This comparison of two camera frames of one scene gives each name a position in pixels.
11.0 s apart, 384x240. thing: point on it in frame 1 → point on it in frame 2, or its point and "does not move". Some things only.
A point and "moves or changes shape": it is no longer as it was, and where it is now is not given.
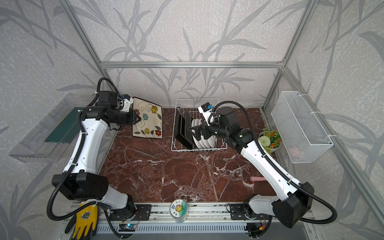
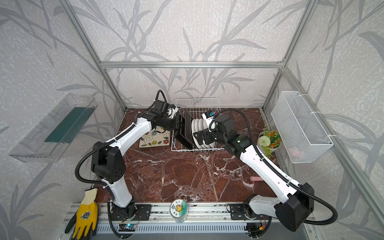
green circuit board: [127, 227] does not move
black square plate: [180, 129] does not move
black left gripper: [133, 117] → [181, 123]
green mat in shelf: [68, 131] does not move
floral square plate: [151, 115] moves or changes shape
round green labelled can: [178, 210] does not move
